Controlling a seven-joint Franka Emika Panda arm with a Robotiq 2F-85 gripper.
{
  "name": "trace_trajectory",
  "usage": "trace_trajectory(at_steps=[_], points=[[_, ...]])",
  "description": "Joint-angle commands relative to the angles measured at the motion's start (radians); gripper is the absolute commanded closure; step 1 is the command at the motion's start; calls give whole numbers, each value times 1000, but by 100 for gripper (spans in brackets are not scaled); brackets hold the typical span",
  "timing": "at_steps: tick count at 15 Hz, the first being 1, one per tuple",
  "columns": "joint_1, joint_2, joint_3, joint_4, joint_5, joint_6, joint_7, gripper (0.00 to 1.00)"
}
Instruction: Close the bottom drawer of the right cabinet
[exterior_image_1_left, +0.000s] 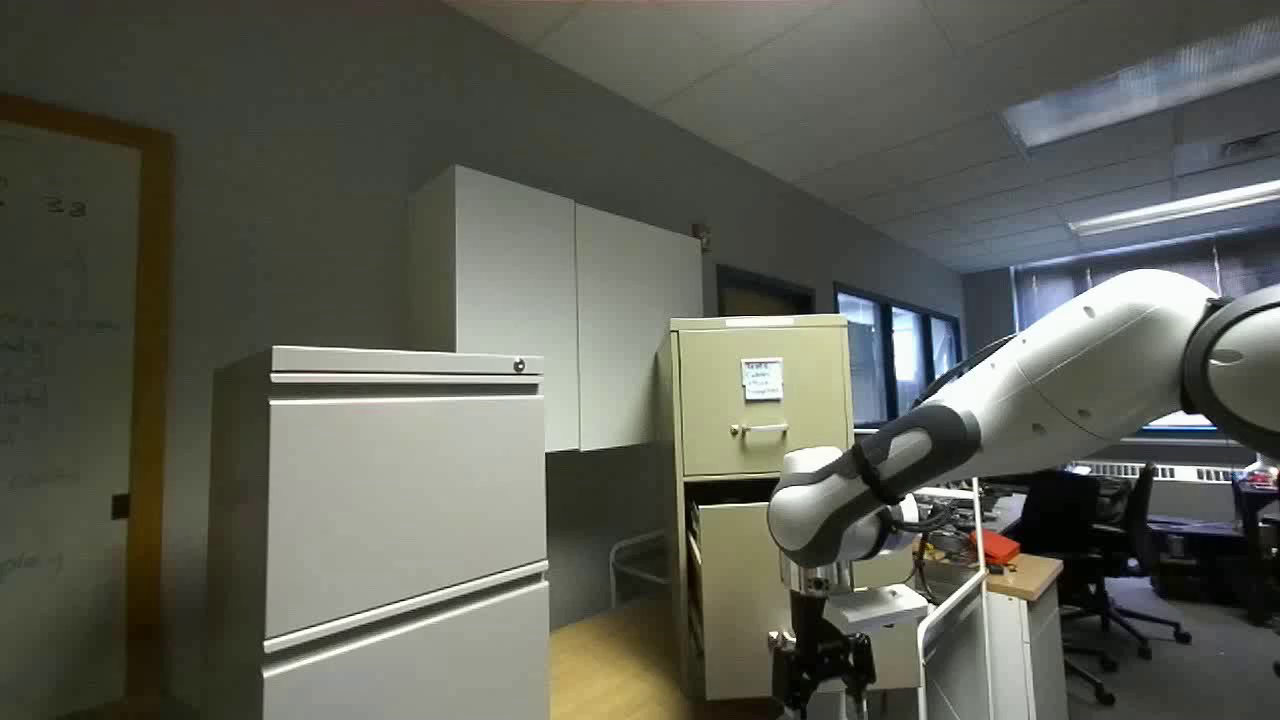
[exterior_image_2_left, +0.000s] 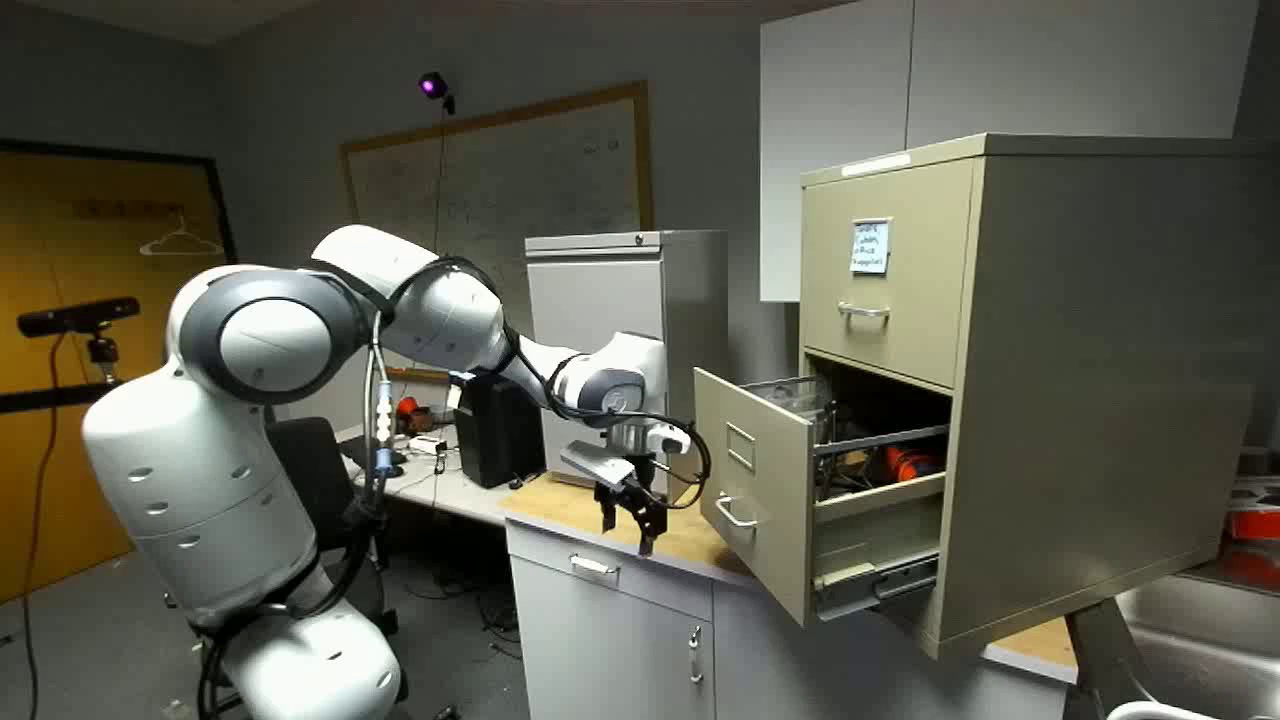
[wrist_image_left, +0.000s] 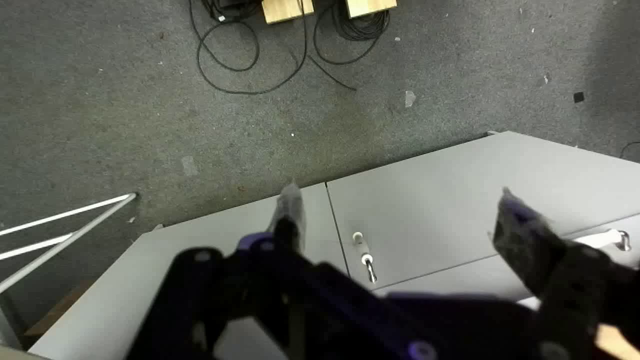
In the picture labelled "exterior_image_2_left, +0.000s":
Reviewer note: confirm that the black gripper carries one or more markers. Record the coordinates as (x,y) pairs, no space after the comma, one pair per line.
(624,480)

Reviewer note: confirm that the beige drawer with label holder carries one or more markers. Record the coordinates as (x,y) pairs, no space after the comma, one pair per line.
(755,515)

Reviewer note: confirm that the black office chair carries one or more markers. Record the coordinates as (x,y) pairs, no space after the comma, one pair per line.
(313,480)

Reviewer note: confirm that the yellow door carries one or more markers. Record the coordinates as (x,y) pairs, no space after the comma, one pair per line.
(95,242)

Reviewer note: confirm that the beige metal filing cabinet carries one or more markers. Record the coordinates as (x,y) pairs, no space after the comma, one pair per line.
(1105,373)

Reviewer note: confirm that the white wall cabinet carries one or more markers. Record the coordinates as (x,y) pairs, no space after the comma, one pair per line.
(852,123)

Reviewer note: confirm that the red and white container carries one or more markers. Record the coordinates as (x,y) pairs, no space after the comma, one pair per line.
(1259,526)

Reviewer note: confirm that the webcam with purple light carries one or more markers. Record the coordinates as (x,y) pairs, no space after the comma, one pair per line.
(435,91)

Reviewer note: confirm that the stainless steel sink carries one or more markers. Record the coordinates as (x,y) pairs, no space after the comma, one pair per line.
(1203,642)

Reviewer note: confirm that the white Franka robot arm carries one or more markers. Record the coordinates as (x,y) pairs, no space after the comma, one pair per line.
(201,464)

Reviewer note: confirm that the white cluttered desk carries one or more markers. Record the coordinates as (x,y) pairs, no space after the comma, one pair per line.
(435,472)

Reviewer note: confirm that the orange item inside drawer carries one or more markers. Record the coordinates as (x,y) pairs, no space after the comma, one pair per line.
(910,460)

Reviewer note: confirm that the whiteboard with wooden frame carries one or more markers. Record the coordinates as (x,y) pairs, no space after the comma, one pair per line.
(534,187)

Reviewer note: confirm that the grey metal filing cabinet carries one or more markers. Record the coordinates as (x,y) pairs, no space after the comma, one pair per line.
(624,305)

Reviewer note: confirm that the beige drawer with paper label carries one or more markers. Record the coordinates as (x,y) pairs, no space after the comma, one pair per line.
(885,285)

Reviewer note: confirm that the black box on desk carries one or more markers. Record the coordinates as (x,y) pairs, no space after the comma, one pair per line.
(497,429)

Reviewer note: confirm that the white base cabinet wooden top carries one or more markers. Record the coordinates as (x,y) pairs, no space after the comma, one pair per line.
(600,642)

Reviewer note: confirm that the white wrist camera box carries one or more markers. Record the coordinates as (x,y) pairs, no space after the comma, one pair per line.
(598,464)

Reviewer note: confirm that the black camera bar on tripod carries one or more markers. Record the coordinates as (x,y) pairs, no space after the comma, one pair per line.
(77,318)

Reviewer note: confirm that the metal drawer slide rail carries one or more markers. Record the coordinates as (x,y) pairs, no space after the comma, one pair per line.
(880,581)

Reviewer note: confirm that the white paper label card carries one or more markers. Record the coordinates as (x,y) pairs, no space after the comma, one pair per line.
(869,246)

